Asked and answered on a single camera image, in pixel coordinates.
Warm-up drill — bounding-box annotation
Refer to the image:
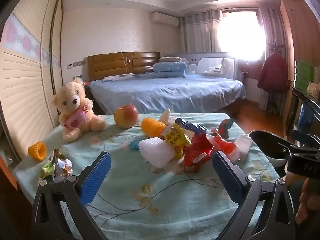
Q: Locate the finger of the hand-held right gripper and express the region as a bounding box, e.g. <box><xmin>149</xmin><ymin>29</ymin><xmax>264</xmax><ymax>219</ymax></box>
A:
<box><xmin>276</xmin><ymin>140</ymin><xmax>320</xmax><ymax>158</ymax></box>
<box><xmin>290</xmin><ymin>129</ymin><xmax>320</xmax><ymax>145</ymax></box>

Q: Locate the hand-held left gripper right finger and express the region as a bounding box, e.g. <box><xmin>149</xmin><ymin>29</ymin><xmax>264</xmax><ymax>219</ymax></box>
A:
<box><xmin>212</xmin><ymin>151</ymin><xmax>297</xmax><ymax>240</ymax></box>

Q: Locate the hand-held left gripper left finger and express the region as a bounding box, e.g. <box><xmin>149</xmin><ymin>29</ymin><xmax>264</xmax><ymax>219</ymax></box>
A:
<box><xmin>31</xmin><ymin>151</ymin><xmax>112</xmax><ymax>240</ymax></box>

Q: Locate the black bin with white rim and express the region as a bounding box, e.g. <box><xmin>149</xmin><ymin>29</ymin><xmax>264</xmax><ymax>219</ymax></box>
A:
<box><xmin>249</xmin><ymin>129</ymin><xmax>290</xmax><ymax>167</ymax></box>

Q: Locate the red carton box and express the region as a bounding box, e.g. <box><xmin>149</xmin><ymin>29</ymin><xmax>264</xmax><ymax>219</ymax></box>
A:
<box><xmin>218</xmin><ymin>118</ymin><xmax>235</xmax><ymax>139</ymax></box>

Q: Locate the person's right hand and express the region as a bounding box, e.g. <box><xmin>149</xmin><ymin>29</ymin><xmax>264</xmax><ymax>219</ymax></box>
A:
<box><xmin>295</xmin><ymin>179</ymin><xmax>320</xmax><ymax>225</ymax></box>

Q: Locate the blue bag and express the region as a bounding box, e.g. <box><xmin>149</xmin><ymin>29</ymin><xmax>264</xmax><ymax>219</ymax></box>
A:
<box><xmin>297</xmin><ymin>105</ymin><xmax>312</xmax><ymax>128</ymax></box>

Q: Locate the shiny red wrapper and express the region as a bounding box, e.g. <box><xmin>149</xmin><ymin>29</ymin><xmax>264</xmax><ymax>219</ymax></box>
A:
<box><xmin>212</xmin><ymin>130</ymin><xmax>237</xmax><ymax>157</ymax></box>

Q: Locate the crumpled silver wrapper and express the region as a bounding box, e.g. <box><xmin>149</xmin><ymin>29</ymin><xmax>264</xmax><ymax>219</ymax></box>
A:
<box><xmin>53</xmin><ymin>158</ymin><xmax>73</xmax><ymax>183</ymax></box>

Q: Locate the red snack packet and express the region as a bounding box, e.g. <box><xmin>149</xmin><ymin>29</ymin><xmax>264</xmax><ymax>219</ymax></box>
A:
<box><xmin>184</xmin><ymin>132</ymin><xmax>214</xmax><ymax>173</ymax></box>

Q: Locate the black desk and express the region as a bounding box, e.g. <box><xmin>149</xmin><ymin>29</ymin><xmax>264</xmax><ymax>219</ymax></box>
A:
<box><xmin>285</xmin><ymin>86</ymin><xmax>320</xmax><ymax>140</ymax></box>

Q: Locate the brown plush toy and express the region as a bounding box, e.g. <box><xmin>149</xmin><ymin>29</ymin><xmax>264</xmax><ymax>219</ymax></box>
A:
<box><xmin>307</xmin><ymin>82</ymin><xmax>320</xmax><ymax>97</ymax></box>

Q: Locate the green wrapper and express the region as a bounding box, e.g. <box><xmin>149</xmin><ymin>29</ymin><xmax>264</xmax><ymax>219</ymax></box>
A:
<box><xmin>41</xmin><ymin>161</ymin><xmax>57</xmax><ymax>179</ymax></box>

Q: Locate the light green floral cloth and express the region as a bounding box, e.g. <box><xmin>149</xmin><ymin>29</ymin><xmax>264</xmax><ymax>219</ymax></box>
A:
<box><xmin>14</xmin><ymin>112</ymin><xmax>280</xmax><ymax>240</ymax></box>

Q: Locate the dark blue snack packet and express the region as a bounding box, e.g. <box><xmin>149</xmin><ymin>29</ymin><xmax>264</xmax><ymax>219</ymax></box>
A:
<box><xmin>175</xmin><ymin>117</ymin><xmax>208</xmax><ymax>137</ymax></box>

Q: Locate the stack of green boxes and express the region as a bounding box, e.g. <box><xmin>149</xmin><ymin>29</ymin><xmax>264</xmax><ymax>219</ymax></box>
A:
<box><xmin>295</xmin><ymin>60</ymin><xmax>314</xmax><ymax>93</ymax></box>

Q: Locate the yellow snack packet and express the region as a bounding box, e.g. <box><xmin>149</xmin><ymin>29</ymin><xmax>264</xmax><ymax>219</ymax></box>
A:
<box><xmin>164</xmin><ymin>124</ymin><xmax>192</xmax><ymax>159</ymax></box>

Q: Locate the white foam fruit net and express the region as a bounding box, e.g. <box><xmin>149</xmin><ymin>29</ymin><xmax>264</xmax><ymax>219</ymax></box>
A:
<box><xmin>138</xmin><ymin>137</ymin><xmax>180</xmax><ymax>168</ymax></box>

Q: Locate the red yellow apple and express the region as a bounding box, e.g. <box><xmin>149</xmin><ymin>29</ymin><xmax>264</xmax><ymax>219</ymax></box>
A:
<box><xmin>114</xmin><ymin>105</ymin><xmax>139</xmax><ymax>129</ymax></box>

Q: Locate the red coat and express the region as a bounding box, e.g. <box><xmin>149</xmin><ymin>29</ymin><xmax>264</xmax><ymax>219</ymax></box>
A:
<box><xmin>257</xmin><ymin>54</ymin><xmax>289</xmax><ymax>92</ymax></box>

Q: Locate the orange foam fruit net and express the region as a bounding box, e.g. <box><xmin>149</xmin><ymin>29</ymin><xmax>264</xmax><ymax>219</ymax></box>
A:
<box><xmin>140</xmin><ymin>117</ymin><xmax>167</xmax><ymax>138</ymax></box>

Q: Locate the beige teddy bear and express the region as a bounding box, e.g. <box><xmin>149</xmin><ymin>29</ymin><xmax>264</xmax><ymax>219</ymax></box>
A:
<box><xmin>52</xmin><ymin>77</ymin><xmax>107</xmax><ymax>143</ymax></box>

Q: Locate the white plastic bag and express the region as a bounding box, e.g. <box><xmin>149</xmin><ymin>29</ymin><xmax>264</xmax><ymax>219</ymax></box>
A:
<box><xmin>160</xmin><ymin>109</ymin><xmax>175</xmax><ymax>125</ymax></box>

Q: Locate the dark wooden nightstand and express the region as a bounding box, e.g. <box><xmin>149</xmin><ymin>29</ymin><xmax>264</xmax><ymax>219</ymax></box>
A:
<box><xmin>82</xmin><ymin>81</ymin><xmax>95</xmax><ymax>115</ymax></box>

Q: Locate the wooden wardrobe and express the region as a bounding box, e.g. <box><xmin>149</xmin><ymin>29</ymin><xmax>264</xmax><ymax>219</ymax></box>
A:
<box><xmin>276</xmin><ymin>0</ymin><xmax>310</xmax><ymax>135</ymax></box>

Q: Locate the wooden coat rack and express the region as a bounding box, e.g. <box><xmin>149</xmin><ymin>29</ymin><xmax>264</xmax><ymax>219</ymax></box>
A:
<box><xmin>265</xmin><ymin>39</ymin><xmax>285</xmax><ymax>115</ymax></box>

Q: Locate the light blue cloth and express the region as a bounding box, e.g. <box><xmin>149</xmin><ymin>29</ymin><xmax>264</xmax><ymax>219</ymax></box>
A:
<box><xmin>102</xmin><ymin>74</ymin><xmax>135</xmax><ymax>82</ymax></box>

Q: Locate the bed with blue sheet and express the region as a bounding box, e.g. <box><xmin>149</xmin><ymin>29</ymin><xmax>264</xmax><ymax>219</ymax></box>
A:
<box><xmin>89</xmin><ymin>74</ymin><xmax>247</xmax><ymax>114</ymax></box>

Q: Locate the grey curtain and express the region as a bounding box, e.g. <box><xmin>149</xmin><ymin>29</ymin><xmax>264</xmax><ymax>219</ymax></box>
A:
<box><xmin>259</xmin><ymin>5</ymin><xmax>275</xmax><ymax>63</ymax></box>
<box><xmin>179</xmin><ymin>9</ymin><xmax>222</xmax><ymax>53</ymax></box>

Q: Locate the wooden headboard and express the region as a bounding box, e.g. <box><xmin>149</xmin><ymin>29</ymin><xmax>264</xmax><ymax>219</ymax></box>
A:
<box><xmin>87</xmin><ymin>52</ymin><xmax>161</xmax><ymax>82</ymax></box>

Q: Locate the folded blue blanket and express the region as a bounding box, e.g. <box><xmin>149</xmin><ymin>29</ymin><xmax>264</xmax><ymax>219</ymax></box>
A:
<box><xmin>153</xmin><ymin>61</ymin><xmax>188</xmax><ymax>79</ymax></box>

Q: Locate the bright window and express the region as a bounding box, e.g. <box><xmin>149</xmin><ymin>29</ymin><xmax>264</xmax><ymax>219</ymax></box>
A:
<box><xmin>220</xmin><ymin>9</ymin><xmax>265</xmax><ymax>60</ymax></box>

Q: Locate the white slatted wardrobe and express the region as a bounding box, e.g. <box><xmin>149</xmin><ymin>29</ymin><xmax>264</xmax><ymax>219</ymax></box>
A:
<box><xmin>0</xmin><ymin>0</ymin><xmax>64</xmax><ymax>180</ymax></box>

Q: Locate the patterned pillow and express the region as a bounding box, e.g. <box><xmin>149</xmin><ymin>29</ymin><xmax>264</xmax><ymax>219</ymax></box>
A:
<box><xmin>159</xmin><ymin>56</ymin><xmax>182</xmax><ymax>63</ymax></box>

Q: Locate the white air conditioner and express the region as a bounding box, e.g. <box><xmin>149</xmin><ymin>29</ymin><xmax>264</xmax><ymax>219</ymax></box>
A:
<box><xmin>151</xmin><ymin>12</ymin><xmax>179</xmax><ymax>26</ymax></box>

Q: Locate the grey bed guard rail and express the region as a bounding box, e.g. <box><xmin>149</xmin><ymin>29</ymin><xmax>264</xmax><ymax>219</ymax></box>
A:
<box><xmin>164</xmin><ymin>52</ymin><xmax>235</xmax><ymax>80</ymax></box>

